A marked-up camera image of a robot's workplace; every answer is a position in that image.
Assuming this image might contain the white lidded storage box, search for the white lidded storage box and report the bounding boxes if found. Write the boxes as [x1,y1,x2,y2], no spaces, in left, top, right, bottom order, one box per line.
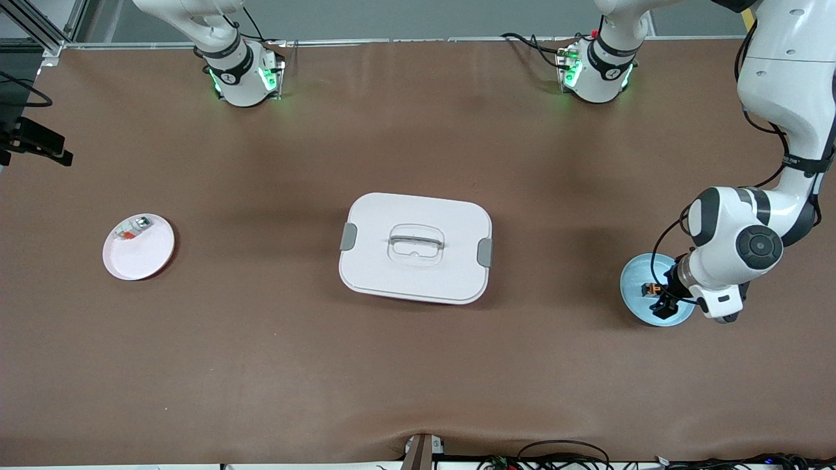
[338,192,493,306]

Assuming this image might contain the light blue round plate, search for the light blue round plate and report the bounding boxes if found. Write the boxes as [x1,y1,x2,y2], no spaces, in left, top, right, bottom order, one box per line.
[619,253,697,327]

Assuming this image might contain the small white orange component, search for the small white orange component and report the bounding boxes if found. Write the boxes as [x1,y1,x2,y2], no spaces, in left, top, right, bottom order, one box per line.
[112,217,152,241]

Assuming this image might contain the white round plate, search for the white round plate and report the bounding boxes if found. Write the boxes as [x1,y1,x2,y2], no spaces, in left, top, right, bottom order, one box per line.
[103,213,176,281]

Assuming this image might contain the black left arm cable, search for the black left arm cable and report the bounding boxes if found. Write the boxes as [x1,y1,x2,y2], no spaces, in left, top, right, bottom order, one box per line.
[650,20,824,307]

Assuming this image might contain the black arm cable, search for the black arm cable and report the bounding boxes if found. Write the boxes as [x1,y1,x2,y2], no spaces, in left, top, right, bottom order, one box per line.
[650,20,824,307]
[0,69,53,109]

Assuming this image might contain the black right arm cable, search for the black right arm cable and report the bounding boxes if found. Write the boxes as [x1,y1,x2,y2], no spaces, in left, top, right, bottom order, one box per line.
[0,69,53,109]

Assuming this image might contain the aluminium frame beams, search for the aluminium frame beams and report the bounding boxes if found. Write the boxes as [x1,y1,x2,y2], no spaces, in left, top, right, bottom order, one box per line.
[0,0,89,56]

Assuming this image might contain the black looped cable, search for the black looped cable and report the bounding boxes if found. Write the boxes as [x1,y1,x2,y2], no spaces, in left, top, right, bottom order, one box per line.
[516,440,612,470]

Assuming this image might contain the black cable bundle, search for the black cable bundle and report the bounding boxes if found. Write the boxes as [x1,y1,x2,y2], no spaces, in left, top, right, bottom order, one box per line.
[653,452,836,470]

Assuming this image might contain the black base cable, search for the black base cable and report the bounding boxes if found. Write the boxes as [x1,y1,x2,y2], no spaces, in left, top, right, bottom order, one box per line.
[222,5,288,48]
[500,31,577,70]

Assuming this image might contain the brown metal table bracket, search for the brown metal table bracket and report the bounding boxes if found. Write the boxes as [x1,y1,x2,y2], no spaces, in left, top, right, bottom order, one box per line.
[402,433,445,470]

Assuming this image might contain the silver table edge rail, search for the silver table edge rail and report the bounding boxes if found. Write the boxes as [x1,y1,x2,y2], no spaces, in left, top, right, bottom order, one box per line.
[39,36,745,53]

